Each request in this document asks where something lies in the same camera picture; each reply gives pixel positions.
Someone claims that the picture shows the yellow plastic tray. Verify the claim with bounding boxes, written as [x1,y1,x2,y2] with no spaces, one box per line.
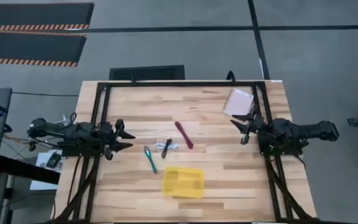
[162,166,205,199]

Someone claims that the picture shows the black aluminium table frame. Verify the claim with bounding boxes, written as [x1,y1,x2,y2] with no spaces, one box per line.
[51,80,319,224]

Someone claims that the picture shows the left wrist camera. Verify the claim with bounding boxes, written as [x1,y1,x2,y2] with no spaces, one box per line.
[104,146,115,161]

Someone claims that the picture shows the black handheld remote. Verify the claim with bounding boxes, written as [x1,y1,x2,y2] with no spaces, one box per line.
[45,151,62,169]

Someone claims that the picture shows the black USB-C cable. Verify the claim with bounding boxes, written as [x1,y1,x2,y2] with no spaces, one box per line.
[161,138,173,159]

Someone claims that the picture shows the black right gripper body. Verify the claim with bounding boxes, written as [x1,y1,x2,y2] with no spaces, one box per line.
[247,113,269,140]

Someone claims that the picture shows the black hazard-striped floor mat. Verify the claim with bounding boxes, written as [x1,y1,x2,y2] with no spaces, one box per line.
[0,2,95,32]
[0,30,88,68]

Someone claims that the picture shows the black perforated floor mat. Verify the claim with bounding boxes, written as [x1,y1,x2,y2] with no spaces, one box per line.
[109,64,186,81]

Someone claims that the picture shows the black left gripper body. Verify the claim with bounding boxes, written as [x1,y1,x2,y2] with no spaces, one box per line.
[97,119,126,152]

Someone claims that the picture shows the white paper sheet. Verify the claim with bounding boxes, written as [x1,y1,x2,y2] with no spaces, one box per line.
[29,149,63,191]

